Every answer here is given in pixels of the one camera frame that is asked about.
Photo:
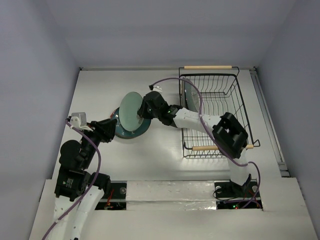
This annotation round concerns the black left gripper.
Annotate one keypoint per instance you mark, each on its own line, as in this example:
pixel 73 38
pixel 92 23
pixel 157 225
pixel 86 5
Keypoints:
pixel 102 128

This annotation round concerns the aluminium rail on table edge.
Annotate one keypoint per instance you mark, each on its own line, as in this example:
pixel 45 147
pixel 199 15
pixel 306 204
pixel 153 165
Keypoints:
pixel 284 171

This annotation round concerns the light green plate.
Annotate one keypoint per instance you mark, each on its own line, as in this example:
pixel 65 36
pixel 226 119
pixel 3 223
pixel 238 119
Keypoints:
pixel 128 111

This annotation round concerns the black wire dish rack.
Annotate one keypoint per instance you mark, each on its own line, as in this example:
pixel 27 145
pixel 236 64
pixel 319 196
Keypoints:
pixel 219 92

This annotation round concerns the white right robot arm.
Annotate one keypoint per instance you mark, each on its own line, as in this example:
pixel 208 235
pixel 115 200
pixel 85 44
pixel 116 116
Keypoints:
pixel 225 131

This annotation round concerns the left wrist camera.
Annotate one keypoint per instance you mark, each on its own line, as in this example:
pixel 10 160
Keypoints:
pixel 78 120

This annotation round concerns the grey patterned plate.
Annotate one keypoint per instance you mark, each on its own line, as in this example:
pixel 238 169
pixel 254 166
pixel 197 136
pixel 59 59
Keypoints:
pixel 192 99

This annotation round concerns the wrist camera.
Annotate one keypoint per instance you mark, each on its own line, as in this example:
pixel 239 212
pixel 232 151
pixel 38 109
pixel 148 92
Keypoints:
pixel 155 88
pixel 78 120

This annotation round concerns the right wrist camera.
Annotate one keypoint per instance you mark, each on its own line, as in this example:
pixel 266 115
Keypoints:
pixel 155 88

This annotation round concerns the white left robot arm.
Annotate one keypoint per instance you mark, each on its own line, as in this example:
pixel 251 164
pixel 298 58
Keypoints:
pixel 79 184

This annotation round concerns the dark teal brown-rimmed plate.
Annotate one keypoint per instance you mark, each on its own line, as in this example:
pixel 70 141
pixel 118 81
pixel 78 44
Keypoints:
pixel 122 133

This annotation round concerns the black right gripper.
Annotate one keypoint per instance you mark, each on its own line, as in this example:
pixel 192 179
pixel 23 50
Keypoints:
pixel 146 108

